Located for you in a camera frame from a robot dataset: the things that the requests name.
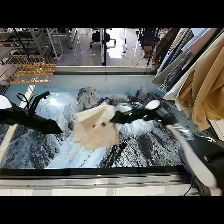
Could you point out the silver frame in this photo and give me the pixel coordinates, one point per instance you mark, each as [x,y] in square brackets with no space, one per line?
[100,184]

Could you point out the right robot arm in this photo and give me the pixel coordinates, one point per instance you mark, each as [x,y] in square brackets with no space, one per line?
[200,156]

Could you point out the cream garment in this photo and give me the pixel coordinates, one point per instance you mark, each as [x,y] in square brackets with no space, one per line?
[95,131]

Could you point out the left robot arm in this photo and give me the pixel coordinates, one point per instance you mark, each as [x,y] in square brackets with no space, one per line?
[30,120]

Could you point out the heap of clothes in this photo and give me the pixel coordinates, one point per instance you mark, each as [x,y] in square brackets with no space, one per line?
[173,58]

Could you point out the tan garment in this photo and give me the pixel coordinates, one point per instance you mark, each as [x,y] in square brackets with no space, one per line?
[207,90]

